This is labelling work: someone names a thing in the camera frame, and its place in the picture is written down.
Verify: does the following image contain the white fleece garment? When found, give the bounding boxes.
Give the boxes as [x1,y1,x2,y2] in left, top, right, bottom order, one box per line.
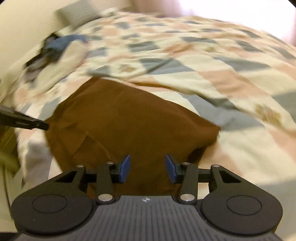
[22,40,88,94]

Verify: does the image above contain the diamond patterned quilt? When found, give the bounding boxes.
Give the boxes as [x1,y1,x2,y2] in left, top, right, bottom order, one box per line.
[13,11,295,184]

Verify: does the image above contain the black garment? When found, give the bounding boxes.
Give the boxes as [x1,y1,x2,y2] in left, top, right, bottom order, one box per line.
[25,32,60,71]

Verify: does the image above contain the brown garment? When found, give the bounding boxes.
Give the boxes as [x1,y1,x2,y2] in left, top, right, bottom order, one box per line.
[45,77,220,196]

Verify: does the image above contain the grey knitted pillow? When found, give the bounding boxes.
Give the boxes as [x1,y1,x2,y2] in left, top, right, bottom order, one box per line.
[56,1,102,29]

